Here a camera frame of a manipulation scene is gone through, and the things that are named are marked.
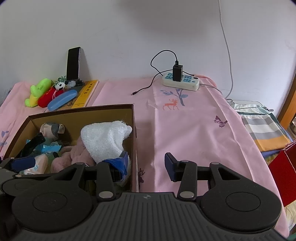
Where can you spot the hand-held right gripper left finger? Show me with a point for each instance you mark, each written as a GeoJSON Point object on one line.
{"type": "Point", "coordinates": [119, 164]}

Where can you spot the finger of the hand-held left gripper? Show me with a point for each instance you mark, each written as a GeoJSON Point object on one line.
{"type": "Point", "coordinates": [23, 163]}

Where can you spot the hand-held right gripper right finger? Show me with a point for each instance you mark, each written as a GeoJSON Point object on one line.
{"type": "Point", "coordinates": [170, 166]}

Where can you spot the white fluffy towel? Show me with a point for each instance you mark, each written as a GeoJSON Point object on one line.
{"type": "Point", "coordinates": [101, 139]}

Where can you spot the pink plush toy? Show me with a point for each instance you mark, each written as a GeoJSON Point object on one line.
{"type": "Point", "coordinates": [76, 155]}

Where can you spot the brown cardboard box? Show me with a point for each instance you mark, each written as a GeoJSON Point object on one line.
{"type": "Point", "coordinates": [97, 115]}

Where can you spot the peach plastic packet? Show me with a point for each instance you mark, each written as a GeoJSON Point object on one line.
{"type": "Point", "coordinates": [39, 164]}

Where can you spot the black plastic item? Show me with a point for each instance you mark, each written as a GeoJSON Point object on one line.
{"type": "Point", "coordinates": [34, 141]}

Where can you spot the pink printed bedsheet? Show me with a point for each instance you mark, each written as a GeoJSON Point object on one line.
{"type": "Point", "coordinates": [185, 129]}

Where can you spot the red plush toy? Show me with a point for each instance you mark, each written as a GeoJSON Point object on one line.
{"type": "Point", "coordinates": [47, 97]}

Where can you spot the blue glasses case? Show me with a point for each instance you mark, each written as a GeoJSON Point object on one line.
{"type": "Point", "coordinates": [61, 100]}

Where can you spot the green long plush toy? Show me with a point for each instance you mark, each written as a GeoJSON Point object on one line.
{"type": "Point", "coordinates": [40, 87]}

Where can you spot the yellow book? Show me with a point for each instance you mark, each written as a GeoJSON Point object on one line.
{"type": "Point", "coordinates": [85, 92]}

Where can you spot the white power strip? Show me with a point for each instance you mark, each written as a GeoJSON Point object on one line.
{"type": "Point", "coordinates": [189, 84]}

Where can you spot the small panda toy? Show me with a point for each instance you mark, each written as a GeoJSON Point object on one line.
{"type": "Point", "coordinates": [60, 85]}

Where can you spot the black phone stand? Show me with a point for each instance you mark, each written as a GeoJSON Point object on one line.
{"type": "Point", "coordinates": [77, 83]}

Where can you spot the black charger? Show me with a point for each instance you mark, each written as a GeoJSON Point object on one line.
{"type": "Point", "coordinates": [177, 73]}

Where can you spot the folded striped cloth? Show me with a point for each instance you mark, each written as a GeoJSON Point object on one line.
{"type": "Point", "coordinates": [266, 129]}

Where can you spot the black phone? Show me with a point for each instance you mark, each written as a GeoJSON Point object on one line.
{"type": "Point", "coordinates": [73, 62]}

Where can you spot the red box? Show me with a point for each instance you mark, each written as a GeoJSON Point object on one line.
{"type": "Point", "coordinates": [284, 173]}

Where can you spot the wooden door frame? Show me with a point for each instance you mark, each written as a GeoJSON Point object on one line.
{"type": "Point", "coordinates": [288, 104]}

